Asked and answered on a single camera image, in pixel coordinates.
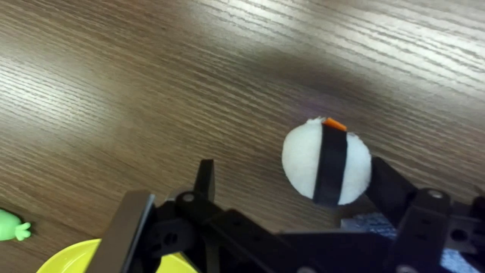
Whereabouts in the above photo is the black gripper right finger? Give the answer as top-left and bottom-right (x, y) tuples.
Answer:
(363, 156), (421, 229)

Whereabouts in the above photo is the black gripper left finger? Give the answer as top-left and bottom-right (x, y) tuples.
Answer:
(192, 157), (216, 204)

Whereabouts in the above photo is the white sushi plush toy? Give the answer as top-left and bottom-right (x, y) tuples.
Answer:
(280, 115), (374, 207)

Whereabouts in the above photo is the blue towel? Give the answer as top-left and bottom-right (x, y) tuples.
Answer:
(339, 210), (482, 273)

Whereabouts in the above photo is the green toy vegetable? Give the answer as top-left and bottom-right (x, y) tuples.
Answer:
(0, 207), (33, 244)

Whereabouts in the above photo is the yellow plate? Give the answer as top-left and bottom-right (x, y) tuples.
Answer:
(36, 236), (200, 273)

